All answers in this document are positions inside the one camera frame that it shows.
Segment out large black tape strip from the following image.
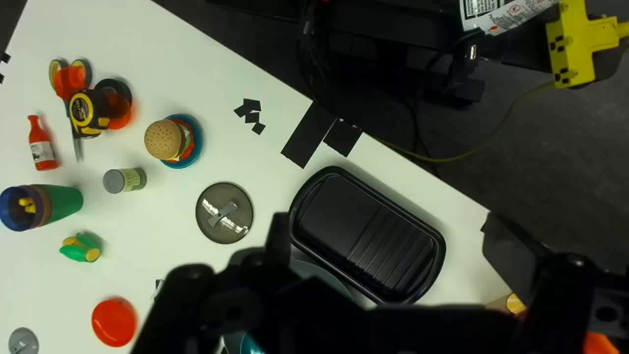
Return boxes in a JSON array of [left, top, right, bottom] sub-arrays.
[[278, 101, 339, 172]]

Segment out red toy ketchup bottle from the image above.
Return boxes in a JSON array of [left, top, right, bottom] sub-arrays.
[[25, 115, 60, 174]]

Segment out red round disc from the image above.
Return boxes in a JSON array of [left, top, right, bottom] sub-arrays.
[[90, 296, 139, 351]]

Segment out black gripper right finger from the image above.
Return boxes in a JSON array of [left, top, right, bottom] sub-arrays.
[[479, 211, 556, 307]]

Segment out small green can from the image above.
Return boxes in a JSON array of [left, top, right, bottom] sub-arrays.
[[100, 166, 149, 197]]

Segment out short black tape strip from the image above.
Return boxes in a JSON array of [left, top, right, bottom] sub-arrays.
[[322, 117, 363, 160]]

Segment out stacked green blue cups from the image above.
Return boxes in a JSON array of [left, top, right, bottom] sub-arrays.
[[0, 184, 86, 235]]

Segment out white printed label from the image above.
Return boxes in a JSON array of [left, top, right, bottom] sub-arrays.
[[457, 0, 561, 38]]

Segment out toy burger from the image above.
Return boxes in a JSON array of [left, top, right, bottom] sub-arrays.
[[143, 117, 196, 166]]

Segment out grey metal pot lid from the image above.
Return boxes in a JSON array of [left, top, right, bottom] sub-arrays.
[[194, 182, 255, 247]]

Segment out orange handled scissors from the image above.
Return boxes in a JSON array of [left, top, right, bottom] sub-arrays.
[[46, 58, 94, 164]]

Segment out small grey lid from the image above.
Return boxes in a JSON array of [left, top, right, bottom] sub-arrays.
[[5, 325, 41, 354]]

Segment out green yellow toy corn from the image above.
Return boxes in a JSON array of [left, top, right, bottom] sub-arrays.
[[56, 231, 105, 266]]

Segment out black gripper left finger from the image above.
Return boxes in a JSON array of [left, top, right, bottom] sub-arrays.
[[263, 211, 294, 266]]

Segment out thin yellow cable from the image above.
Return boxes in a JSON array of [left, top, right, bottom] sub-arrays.
[[390, 79, 558, 168]]

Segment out small black tape pieces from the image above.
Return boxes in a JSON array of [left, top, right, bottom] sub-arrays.
[[231, 97, 267, 138]]

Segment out black grill tray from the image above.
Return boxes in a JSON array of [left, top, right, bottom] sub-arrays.
[[286, 166, 447, 307]]

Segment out yellow power strip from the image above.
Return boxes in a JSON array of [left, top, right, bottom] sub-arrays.
[[544, 0, 629, 91]]

